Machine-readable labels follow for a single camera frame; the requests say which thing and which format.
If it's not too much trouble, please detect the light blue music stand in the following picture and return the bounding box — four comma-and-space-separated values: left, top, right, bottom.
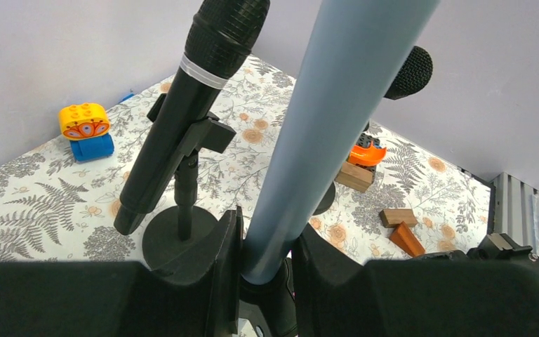
239, 0, 441, 337

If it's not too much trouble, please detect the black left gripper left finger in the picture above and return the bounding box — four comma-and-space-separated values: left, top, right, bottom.
0, 208, 244, 336

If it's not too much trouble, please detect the front black microphone stand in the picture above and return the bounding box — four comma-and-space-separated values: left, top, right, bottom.
313, 123, 370, 216

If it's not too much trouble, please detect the rear black microphone stand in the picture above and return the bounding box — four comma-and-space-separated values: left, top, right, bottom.
142, 112, 235, 275

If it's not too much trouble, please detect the light brown toy brick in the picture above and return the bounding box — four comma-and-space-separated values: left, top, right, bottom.
379, 209, 418, 228

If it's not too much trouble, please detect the black microphone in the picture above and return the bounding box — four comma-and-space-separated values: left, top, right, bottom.
114, 1, 270, 235
384, 46, 434, 100

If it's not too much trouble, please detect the rear black microphone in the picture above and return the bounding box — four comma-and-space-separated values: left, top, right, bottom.
114, 1, 270, 235

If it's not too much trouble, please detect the gray toy baseplate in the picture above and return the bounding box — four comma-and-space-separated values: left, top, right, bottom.
356, 133, 381, 175

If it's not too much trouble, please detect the tan toy brick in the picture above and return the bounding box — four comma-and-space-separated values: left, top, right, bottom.
335, 161, 376, 193

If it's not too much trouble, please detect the black microphone stand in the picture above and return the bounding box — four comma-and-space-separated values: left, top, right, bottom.
142, 112, 235, 275
313, 123, 370, 216

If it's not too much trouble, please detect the front black microphone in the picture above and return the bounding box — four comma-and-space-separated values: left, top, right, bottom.
384, 46, 434, 100

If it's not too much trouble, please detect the orange curved toy block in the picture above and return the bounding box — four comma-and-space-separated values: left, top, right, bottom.
347, 145, 387, 166

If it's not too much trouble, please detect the yellow and blue toy figure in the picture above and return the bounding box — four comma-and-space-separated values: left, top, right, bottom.
58, 103, 114, 162

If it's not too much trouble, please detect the floral patterned tablecloth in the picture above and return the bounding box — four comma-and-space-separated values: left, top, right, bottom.
0, 56, 491, 263

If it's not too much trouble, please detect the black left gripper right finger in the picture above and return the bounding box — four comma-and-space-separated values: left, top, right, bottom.
292, 227, 539, 336

